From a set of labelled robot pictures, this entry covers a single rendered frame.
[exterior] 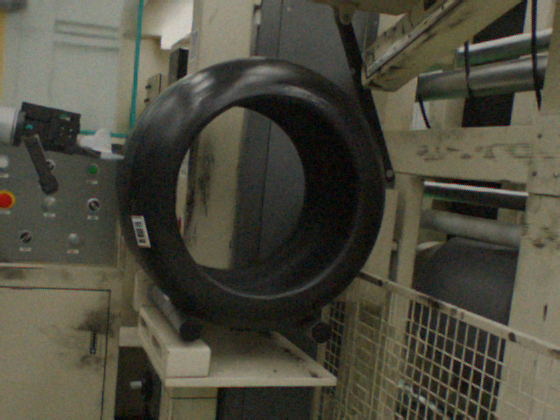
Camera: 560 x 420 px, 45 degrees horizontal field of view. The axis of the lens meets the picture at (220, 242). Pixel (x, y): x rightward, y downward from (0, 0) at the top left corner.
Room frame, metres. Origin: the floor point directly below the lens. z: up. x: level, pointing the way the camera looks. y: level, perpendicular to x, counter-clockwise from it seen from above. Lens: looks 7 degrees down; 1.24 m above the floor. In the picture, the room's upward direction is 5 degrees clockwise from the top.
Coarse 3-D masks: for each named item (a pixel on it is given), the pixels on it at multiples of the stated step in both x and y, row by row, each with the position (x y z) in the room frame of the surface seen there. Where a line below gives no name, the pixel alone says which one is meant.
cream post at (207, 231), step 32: (224, 0) 1.65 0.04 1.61; (224, 32) 1.65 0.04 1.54; (192, 64) 1.70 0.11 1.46; (224, 128) 1.66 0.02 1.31; (192, 160) 1.64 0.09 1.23; (224, 160) 1.66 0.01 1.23; (192, 192) 1.64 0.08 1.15; (224, 192) 1.66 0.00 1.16; (192, 224) 1.64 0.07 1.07; (224, 224) 1.66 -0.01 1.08; (192, 256) 1.64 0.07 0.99; (224, 256) 1.67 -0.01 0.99; (160, 416) 1.73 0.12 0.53; (192, 416) 1.65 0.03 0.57
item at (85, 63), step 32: (0, 0) 1.78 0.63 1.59; (32, 0) 1.80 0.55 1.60; (64, 0) 1.82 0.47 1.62; (96, 0) 1.85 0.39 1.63; (128, 0) 1.87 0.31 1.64; (0, 32) 1.78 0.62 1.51; (32, 32) 1.80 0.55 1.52; (64, 32) 1.82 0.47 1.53; (96, 32) 1.85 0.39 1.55; (128, 32) 1.87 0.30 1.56; (0, 64) 1.78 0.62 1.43; (32, 64) 1.80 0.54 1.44; (64, 64) 1.82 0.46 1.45; (96, 64) 1.85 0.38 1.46; (128, 64) 1.87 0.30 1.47; (0, 96) 1.78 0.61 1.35; (32, 96) 1.80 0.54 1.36; (64, 96) 1.83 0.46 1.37; (96, 96) 1.85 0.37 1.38; (128, 96) 1.87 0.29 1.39; (96, 128) 1.85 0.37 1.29; (128, 128) 1.88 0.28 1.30
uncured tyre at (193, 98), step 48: (192, 96) 1.27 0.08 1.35; (240, 96) 1.28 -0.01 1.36; (288, 96) 1.31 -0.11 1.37; (336, 96) 1.35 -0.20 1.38; (144, 144) 1.27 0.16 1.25; (336, 144) 1.58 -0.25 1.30; (144, 192) 1.25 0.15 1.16; (336, 192) 1.61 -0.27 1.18; (384, 192) 1.41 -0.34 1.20; (288, 240) 1.62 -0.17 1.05; (336, 240) 1.56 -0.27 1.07; (192, 288) 1.27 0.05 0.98; (240, 288) 1.57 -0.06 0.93; (288, 288) 1.55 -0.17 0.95; (336, 288) 1.36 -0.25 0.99
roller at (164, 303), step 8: (152, 296) 1.56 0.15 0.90; (160, 296) 1.49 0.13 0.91; (160, 304) 1.46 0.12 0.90; (168, 304) 1.41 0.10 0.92; (176, 304) 1.39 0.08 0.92; (168, 312) 1.38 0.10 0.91; (176, 312) 1.34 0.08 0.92; (184, 312) 1.32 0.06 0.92; (176, 320) 1.30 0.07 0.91; (184, 320) 1.27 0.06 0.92; (192, 320) 1.27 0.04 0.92; (176, 328) 1.29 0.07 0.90; (184, 328) 1.26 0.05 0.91; (192, 328) 1.27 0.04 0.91; (200, 328) 1.27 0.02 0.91; (184, 336) 1.26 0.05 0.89; (192, 336) 1.27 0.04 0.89
